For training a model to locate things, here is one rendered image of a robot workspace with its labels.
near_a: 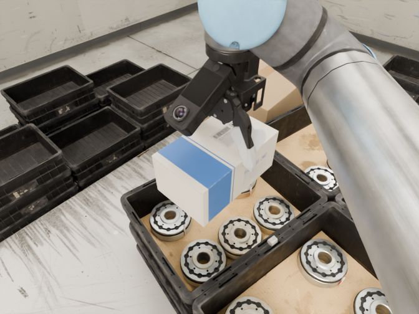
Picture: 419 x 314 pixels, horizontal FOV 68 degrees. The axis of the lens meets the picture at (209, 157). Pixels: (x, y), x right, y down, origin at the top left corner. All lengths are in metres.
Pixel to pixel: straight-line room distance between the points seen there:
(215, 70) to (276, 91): 0.71
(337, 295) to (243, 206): 0.30
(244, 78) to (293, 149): 0.56
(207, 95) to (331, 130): 0.22
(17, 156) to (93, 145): 0.35
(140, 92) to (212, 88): 1.50
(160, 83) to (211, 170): 1.52
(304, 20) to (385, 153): 0.16
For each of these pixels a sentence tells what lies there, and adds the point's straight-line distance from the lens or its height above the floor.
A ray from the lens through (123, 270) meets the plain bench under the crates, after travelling 0.92.
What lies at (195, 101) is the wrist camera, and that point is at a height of 1.26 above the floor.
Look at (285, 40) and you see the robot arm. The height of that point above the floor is 1.38.
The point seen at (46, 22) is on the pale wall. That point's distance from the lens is 3.48.
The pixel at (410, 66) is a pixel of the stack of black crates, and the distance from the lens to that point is 2.38.
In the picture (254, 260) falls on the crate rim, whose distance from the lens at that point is 0.65.
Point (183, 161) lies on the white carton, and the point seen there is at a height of 1.14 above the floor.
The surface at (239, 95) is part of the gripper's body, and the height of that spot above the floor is 1.25.
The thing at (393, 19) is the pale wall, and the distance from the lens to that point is 3.85.
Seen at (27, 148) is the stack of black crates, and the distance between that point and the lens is 1.72.
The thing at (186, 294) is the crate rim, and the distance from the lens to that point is 0.62.
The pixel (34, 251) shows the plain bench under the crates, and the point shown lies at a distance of 1.04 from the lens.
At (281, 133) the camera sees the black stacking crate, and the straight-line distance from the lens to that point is 1.02.
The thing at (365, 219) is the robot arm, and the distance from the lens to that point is 0.21.
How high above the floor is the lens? 1.50
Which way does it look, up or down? 45 degrees down
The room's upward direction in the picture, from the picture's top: straight up
